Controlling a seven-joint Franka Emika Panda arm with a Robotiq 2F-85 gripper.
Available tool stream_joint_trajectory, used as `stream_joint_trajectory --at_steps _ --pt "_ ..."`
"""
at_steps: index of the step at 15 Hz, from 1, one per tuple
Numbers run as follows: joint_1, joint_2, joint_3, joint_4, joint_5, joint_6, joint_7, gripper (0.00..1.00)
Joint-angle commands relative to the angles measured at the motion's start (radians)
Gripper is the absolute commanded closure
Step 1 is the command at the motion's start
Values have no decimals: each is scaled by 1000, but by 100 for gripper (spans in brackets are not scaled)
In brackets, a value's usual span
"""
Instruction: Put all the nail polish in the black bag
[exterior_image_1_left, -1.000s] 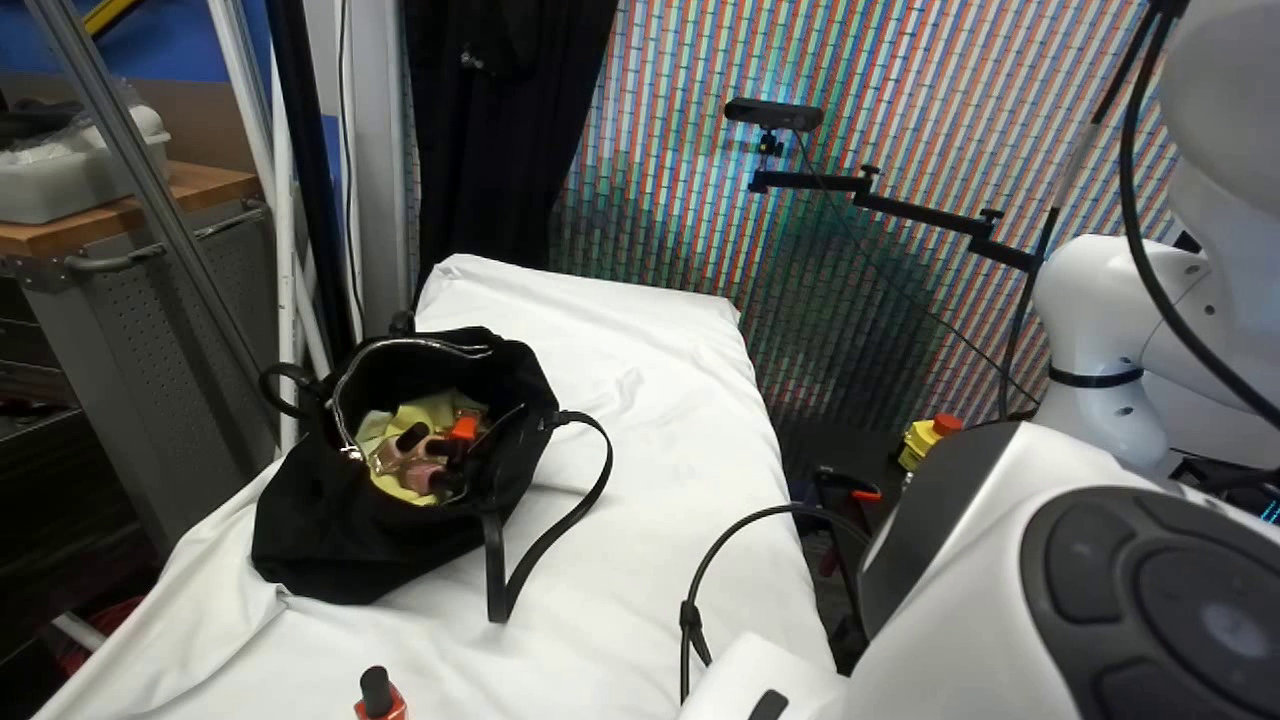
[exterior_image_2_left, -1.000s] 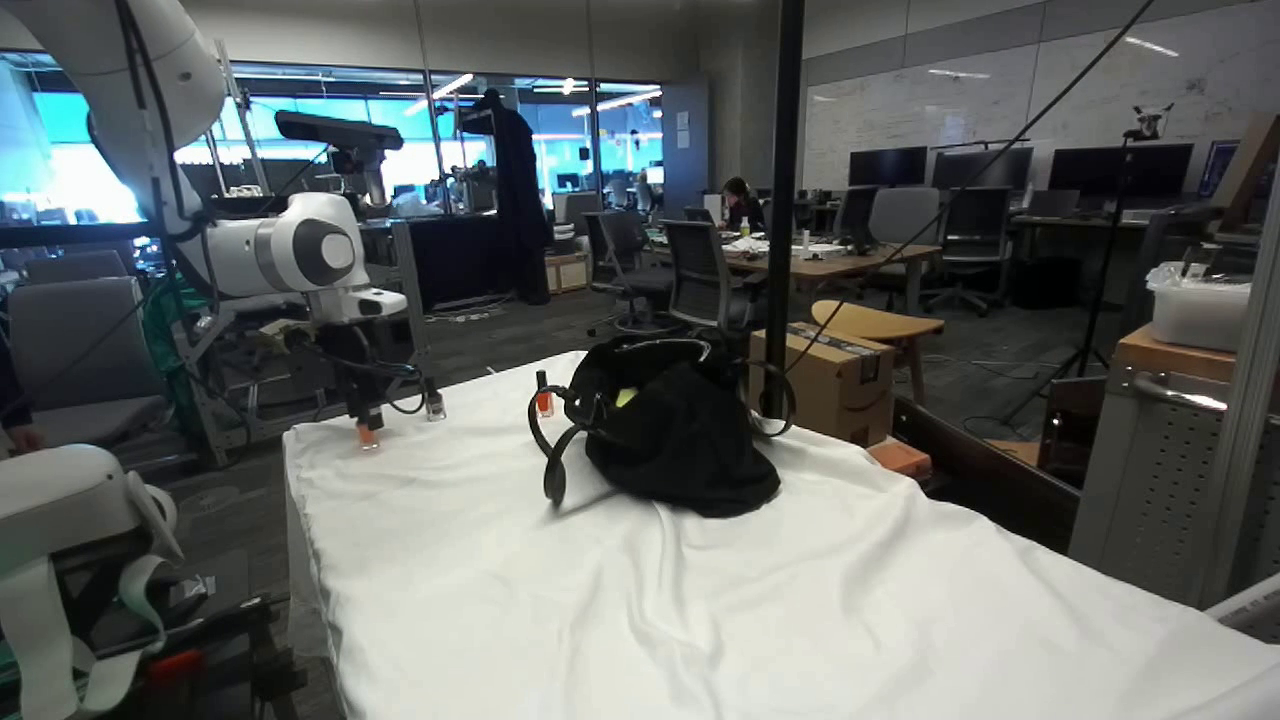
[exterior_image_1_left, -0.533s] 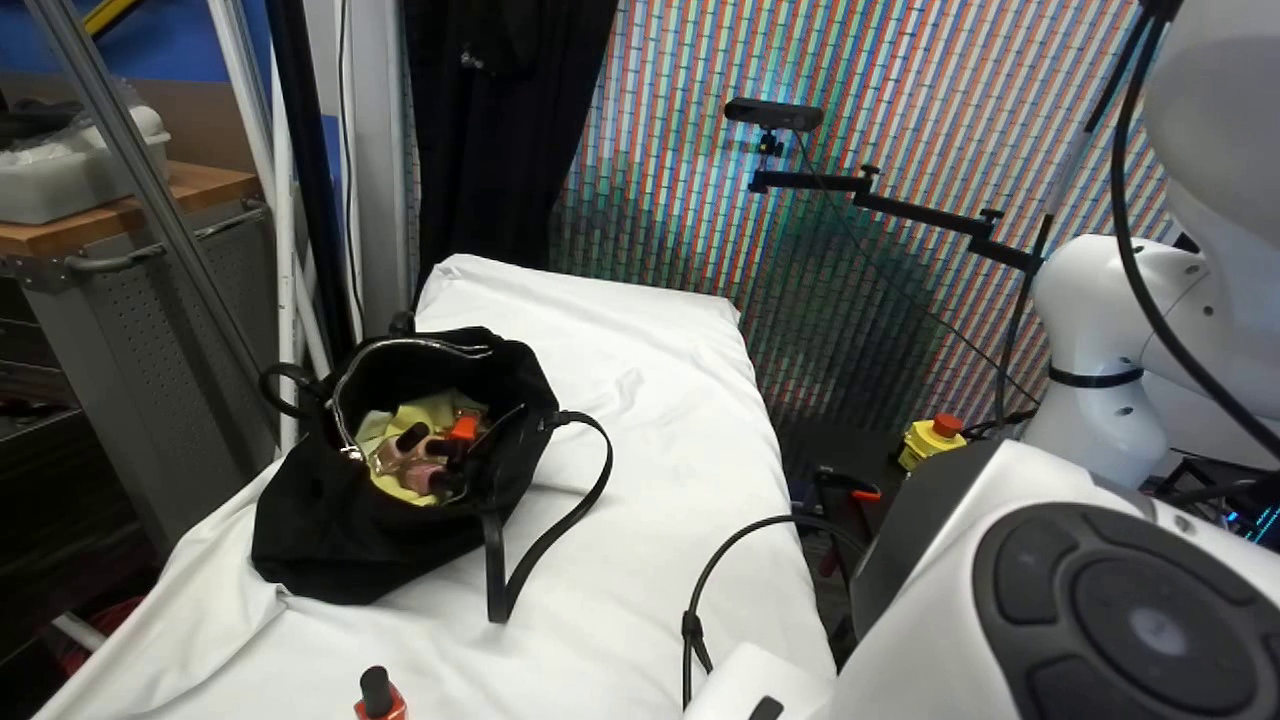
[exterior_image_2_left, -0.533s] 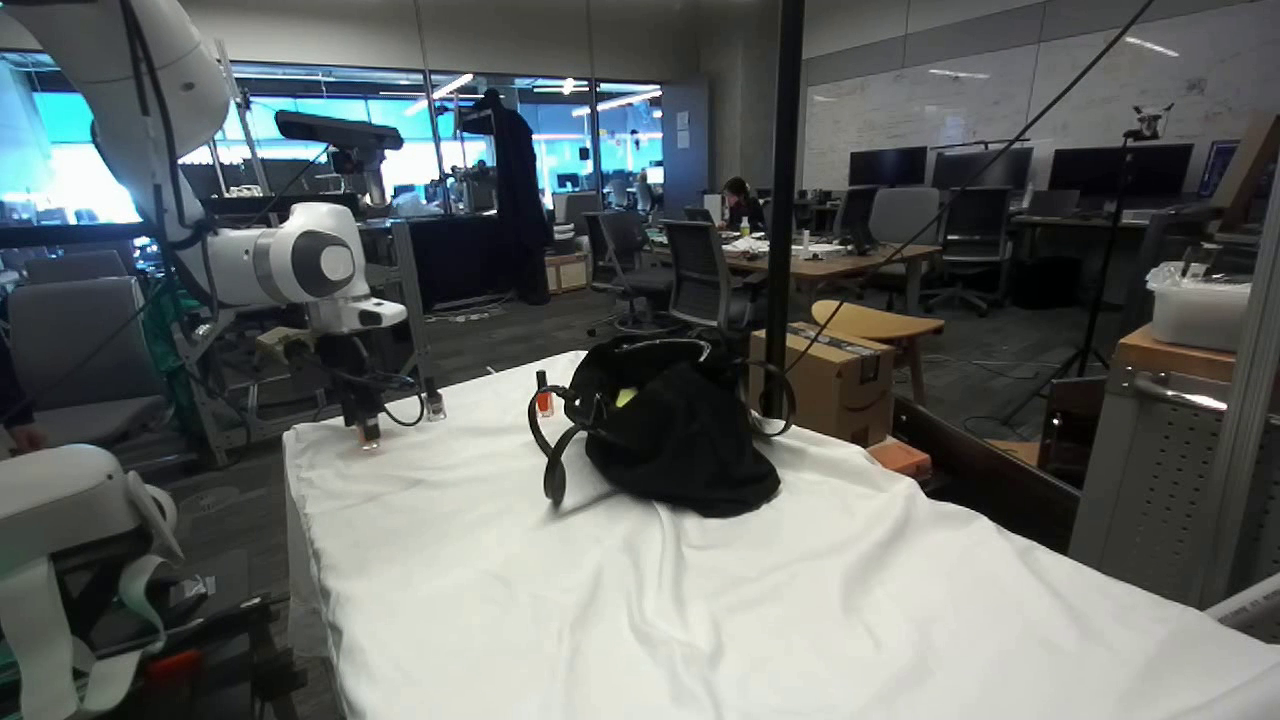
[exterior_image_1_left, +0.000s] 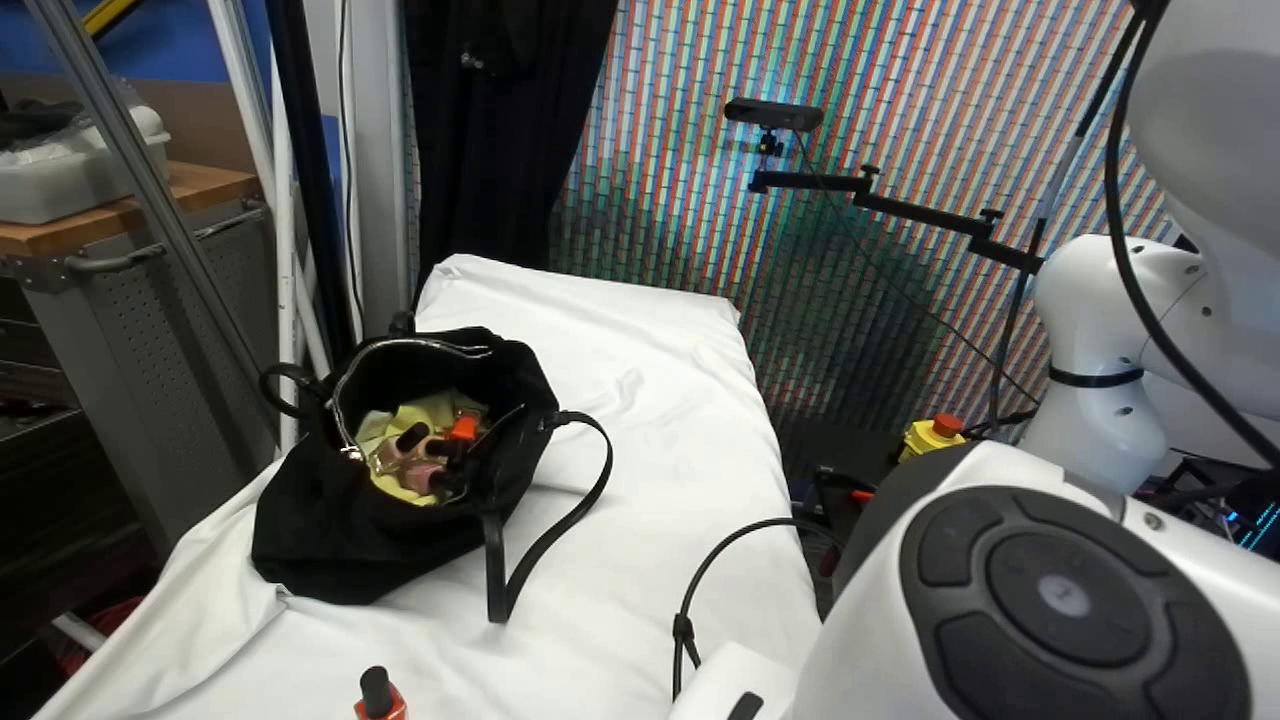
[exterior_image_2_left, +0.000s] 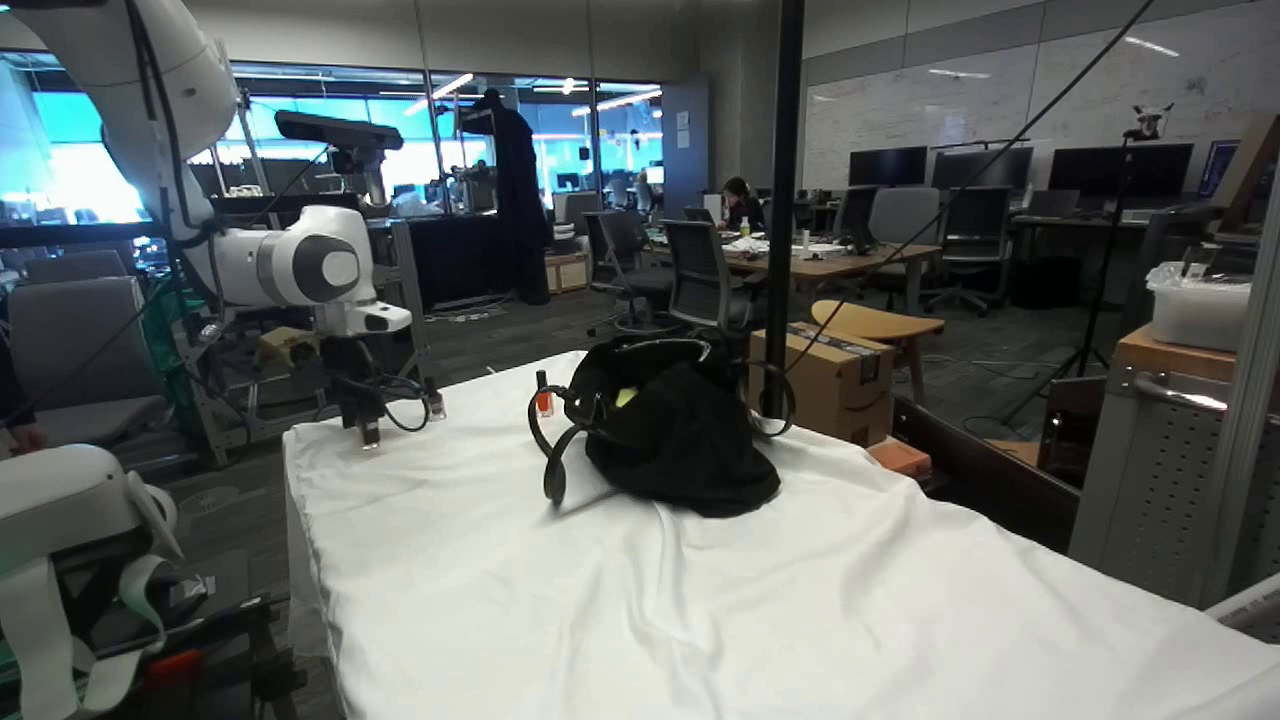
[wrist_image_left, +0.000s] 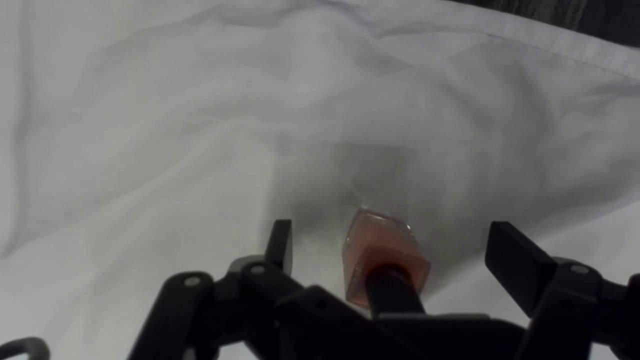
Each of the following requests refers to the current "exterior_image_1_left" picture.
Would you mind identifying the pink nail polish bottle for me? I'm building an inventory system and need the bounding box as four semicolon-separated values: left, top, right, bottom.
398;454;461;506

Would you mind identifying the yellow cloth bag lining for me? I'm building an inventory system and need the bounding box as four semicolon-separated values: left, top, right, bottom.
345;386;495;512

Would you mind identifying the white tablecloth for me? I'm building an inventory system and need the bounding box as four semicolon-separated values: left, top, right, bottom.
31;247;852;720

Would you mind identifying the yellow emergency stop button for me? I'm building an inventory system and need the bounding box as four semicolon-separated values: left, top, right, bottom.
900;411;970;462

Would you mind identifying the black vertical pole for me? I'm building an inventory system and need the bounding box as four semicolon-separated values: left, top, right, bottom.
256;0;366;373

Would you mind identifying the grey metal strut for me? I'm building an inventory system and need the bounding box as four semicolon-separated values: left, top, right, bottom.
18;0;284;454

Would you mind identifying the grey cabinet wooden top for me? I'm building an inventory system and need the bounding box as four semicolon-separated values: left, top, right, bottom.
0;157;291;537

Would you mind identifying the white plastic bin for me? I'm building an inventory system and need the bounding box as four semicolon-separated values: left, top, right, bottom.
0;94;177;226

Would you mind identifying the black stereo camera bar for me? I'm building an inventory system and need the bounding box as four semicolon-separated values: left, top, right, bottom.
718;90;826;137

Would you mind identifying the white door frame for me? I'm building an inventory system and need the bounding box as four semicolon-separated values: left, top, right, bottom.
291;0;418;335

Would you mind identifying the black handbag with strap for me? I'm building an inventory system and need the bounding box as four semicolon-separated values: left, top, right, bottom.
249;318;620;628

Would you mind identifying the blue cable bundle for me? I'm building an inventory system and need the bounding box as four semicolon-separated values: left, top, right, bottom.
1219;475;1280;551

